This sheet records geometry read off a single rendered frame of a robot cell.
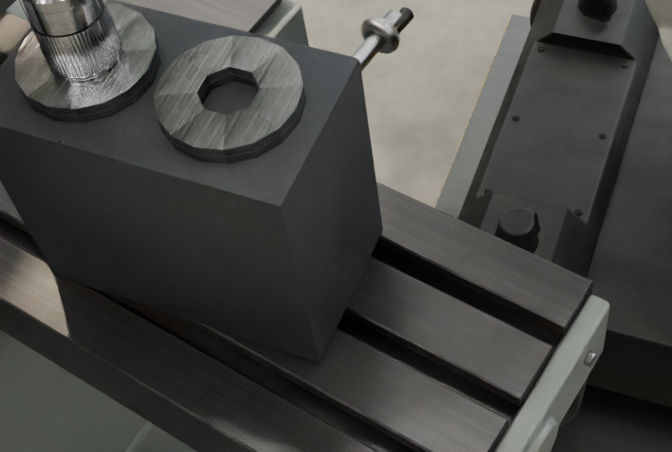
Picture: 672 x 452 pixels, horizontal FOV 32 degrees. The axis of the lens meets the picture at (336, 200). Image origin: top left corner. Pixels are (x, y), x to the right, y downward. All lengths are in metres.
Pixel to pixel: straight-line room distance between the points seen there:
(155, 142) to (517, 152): 0.69
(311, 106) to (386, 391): 0.21
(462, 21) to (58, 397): 1.26
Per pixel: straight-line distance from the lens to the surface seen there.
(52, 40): 0.71
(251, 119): 0.68
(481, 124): 1.59
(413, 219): 0.87
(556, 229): 1.24
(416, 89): 2.17
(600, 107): 1.37
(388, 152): 2.08
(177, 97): 0.70
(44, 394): 1.28
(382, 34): 1.56
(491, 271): 0.84
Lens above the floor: 1.63
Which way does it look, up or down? 53 degrees down
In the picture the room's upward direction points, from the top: 11 degrees counter-clockwise
